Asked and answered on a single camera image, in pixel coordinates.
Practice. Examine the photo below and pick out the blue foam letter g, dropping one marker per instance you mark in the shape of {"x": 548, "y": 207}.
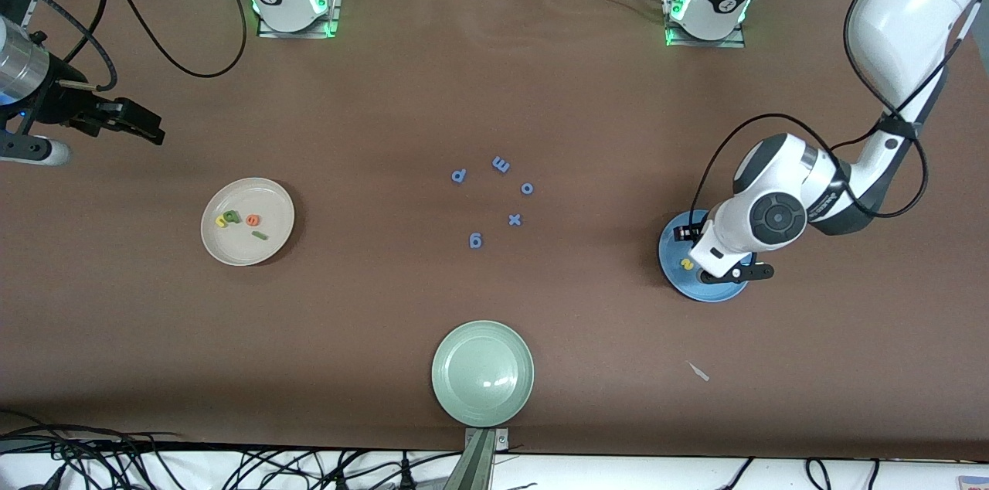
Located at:
{"x": 479, "y": 242}

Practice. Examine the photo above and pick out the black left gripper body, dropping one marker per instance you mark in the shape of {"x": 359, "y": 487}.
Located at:
{"x": 684, "y": 233}

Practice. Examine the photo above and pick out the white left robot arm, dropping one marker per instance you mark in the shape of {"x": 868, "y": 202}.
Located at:
{"x": 912, "y": 26}

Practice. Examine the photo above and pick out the blue plate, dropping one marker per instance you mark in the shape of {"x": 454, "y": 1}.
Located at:
{"x": 674, "y": 277}

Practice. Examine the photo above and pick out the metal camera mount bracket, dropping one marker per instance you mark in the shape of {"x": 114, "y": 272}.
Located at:
{"x": 479, "y": 467}

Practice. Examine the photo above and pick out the small white tape scrap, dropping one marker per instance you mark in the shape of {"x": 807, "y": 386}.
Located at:
{"x": 699, "y": 372}

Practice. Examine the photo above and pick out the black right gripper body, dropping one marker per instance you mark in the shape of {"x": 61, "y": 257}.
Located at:
{"x": 63, "y": 105}

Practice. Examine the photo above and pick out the brown table cover sheet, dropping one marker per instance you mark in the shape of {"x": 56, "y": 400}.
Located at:
{"x": 494, "y": 88}

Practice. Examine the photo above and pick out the blue foam letter m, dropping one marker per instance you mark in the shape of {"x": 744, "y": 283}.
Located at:
{"x": 501, "y": 165}

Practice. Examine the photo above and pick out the pale green plate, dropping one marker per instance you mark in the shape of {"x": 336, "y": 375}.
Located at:
{"x": 483, "y": 374}

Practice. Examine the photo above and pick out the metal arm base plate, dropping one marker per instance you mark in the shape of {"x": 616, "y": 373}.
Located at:
{"x": 334, "y": 7}
{"x": 734, "y": 43}

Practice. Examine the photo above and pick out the blue foam letter p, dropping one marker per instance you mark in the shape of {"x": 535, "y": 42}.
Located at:
{"x": 455, "y": 176}

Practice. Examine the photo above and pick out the beige brown plate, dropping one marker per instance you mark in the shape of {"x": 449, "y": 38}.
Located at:
{"x": 255, "y": 250}

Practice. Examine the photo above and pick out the green foam letter b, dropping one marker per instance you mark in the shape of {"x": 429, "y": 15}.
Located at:
{"x": 232, "y": 216}

